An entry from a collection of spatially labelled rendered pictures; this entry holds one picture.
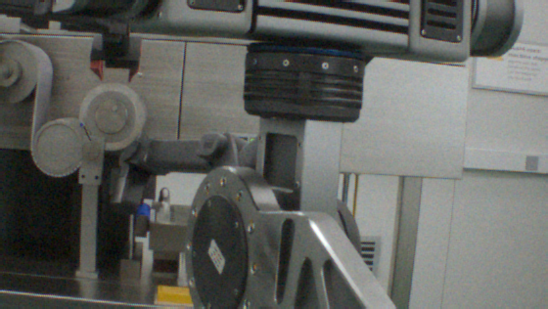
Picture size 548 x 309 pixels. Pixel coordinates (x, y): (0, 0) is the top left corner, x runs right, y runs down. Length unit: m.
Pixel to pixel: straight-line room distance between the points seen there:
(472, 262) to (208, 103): 2.87
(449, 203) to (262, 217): 4.05
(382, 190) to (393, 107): 2.42
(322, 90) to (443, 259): 4.04
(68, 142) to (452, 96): 1.02
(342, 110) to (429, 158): 1.50
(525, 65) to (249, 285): 4.18
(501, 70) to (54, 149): 3.29
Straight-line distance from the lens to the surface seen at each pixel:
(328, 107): 1.08
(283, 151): 1.14
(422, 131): 2.57
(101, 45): 1.98
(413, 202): 2.74
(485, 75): 5.06
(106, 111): 2.14
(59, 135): 2.18
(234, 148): 1.57
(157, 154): 1.87
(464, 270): 5.12
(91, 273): 2.13
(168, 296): 1.93
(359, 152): 2.53
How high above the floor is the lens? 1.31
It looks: 3 degrees down
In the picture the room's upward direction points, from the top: 4 degrees clockwise
